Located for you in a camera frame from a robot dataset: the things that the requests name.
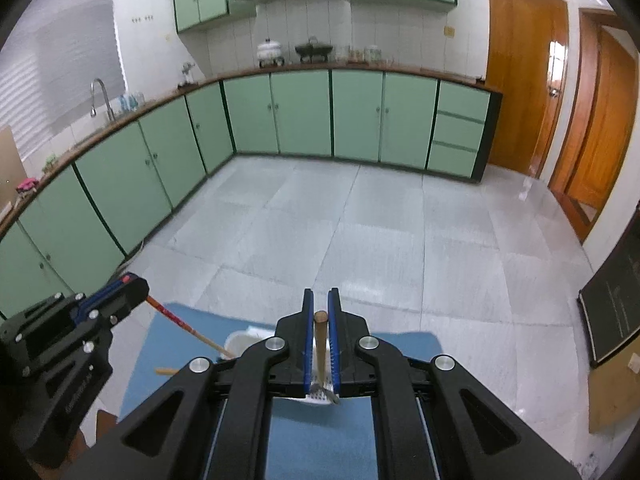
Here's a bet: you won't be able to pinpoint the crumpled plastic bag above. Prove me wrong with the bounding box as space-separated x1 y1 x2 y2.
575 452 601 478

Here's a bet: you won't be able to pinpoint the green base cabinets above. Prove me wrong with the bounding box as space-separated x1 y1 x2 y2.
0 67 503 321

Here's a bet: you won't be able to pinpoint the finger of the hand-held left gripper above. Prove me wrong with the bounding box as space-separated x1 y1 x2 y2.
75 273 132 311
82 279 151 329

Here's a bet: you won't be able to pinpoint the white window blind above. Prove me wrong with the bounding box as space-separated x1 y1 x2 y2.
0 0 126 146

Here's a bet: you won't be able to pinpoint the black wok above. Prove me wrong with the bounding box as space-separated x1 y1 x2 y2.
295 36 333 64

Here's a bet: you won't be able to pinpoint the brown cardboard box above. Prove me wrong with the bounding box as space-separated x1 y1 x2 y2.
587 330 640 433

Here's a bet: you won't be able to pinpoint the metal kitchen faucet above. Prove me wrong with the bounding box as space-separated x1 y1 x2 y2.
90 78 116 123

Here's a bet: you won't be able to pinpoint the red-banded wooden chopstick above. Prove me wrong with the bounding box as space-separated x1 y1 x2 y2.
146 296 236 361

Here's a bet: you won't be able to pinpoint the open wooden door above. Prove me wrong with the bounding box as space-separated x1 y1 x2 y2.
547 7 640 246

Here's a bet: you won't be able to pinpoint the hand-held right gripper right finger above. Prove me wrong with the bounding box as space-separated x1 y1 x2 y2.
327 287 583 480

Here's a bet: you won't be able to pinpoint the black glass-door cabinet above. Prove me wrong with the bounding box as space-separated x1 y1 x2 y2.
577 220 640 368

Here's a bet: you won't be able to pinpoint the white cooking pot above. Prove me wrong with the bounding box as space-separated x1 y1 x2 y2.
257 37 286 67

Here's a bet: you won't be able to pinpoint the plain brown wooden chopstick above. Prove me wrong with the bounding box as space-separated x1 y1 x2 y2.
313 311 328 392

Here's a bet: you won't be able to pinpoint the white plastic utensil holder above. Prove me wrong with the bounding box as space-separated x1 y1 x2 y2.
223 326 346 407

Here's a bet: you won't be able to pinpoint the blue tablecloth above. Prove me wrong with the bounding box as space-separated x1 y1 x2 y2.
120 302 443 480

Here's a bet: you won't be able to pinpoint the white floor cable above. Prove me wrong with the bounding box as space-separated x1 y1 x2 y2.
122 240 146 271

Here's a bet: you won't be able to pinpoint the closed wooden door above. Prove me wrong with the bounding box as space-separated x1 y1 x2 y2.
485 0 571 176

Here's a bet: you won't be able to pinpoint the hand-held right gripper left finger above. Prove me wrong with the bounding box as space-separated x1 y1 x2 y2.
60 287 316 480

